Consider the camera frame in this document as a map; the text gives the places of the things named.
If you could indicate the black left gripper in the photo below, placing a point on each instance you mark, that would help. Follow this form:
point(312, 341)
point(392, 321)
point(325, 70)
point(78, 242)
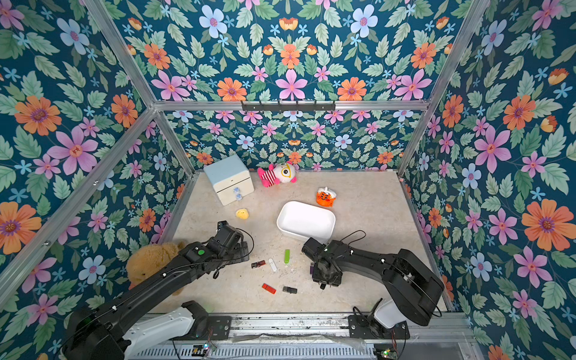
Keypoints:
point(239, 256)

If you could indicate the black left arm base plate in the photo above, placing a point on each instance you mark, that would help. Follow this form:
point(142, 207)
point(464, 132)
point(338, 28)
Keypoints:
point(215, 328)

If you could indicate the brown teddy bear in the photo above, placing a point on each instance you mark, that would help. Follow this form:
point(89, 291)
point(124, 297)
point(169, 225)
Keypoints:
point(149, 260)

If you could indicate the pink striped plush fish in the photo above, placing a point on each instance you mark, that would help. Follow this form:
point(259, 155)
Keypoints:
point(277, 174)

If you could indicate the black wall hook rail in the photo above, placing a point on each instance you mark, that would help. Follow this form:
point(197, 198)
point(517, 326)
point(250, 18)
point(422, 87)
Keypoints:
point(280, 106)

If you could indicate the orange tiger toy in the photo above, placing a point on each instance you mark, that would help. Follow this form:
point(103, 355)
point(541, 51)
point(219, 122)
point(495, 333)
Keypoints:
point(325, 197)

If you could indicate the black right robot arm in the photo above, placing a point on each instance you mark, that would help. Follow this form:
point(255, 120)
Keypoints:
point(413, 287)

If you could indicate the light blue drawer cabinet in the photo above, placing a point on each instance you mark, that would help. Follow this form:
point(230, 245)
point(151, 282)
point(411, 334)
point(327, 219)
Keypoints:
point(230, 179)

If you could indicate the black silver usb drive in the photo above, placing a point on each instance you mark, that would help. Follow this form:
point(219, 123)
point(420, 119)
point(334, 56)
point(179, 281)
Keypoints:
point(290, 290)

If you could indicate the yellow chick toy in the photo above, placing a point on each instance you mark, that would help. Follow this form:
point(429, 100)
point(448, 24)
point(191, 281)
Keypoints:
point(242, 213)

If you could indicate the white usb drive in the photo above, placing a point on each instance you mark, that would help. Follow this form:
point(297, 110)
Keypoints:
point(273, 265)

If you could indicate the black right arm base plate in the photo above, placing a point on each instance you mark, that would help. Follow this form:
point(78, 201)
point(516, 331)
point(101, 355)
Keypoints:
point(368, 329)

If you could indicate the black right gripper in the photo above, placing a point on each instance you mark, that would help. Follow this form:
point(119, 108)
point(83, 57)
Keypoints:
point(325, 274)

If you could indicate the white storage box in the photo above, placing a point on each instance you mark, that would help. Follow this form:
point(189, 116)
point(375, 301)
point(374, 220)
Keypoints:
point(302, 221)

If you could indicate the dark red swivel usb drive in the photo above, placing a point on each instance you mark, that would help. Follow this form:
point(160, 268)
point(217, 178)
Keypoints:
point(256, 265)

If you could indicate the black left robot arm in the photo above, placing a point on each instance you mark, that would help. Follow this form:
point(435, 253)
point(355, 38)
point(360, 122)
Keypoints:
point(117, 330)

